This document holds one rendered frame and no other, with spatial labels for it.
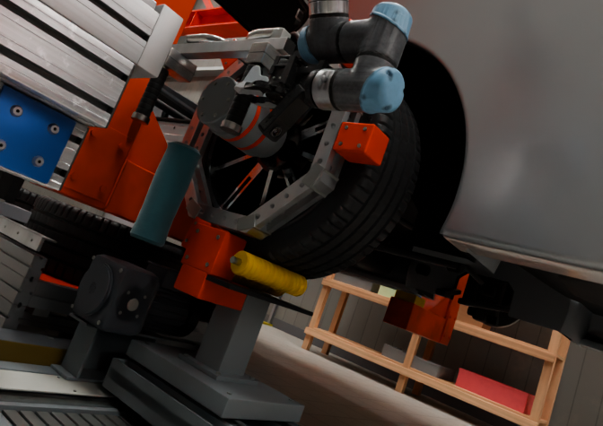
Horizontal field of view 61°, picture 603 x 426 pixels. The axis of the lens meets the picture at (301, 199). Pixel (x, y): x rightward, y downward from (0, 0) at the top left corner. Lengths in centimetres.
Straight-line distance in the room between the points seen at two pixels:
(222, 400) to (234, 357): 20
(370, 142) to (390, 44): 28
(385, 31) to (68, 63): 51
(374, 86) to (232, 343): 80
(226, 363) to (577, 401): 424
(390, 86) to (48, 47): 50
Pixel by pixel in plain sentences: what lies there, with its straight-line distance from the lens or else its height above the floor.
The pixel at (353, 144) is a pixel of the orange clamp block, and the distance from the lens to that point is 114.
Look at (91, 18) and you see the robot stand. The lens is 68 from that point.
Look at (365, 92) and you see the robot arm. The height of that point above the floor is 83.
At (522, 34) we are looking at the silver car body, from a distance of 149.
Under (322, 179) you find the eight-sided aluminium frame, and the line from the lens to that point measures 115.
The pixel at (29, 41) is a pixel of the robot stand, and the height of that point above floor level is 64.
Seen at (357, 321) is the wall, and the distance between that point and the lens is 621.
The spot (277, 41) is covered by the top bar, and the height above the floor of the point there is 97.
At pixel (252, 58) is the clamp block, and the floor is 91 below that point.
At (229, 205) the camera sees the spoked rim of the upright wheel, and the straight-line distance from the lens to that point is 146.
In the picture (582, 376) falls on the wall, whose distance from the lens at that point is 533.
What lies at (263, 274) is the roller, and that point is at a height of 50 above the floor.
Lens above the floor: 49
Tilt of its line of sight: 10 degrees up
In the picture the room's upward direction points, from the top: 20 degrees clockwise
